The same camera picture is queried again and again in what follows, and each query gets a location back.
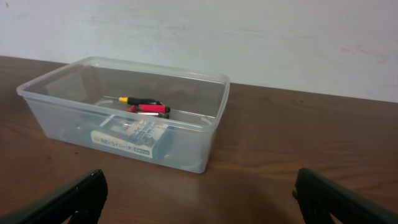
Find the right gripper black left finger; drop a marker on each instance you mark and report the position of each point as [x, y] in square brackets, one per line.
[79, 201]

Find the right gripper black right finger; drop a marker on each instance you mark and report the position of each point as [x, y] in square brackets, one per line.
[321, 200]

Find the blue white screwdriver set box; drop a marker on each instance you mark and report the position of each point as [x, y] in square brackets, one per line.
[143, 138]

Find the black yellow handled screwdriver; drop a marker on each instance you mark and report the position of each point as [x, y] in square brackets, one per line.
[134, 101]

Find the red handled pliers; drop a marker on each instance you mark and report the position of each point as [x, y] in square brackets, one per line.
[149, 108]

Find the clear plastic storage container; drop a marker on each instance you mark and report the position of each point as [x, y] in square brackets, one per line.
[69, 103]

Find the small black handled claw hammer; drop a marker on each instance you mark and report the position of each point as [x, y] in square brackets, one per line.
[155, 114]

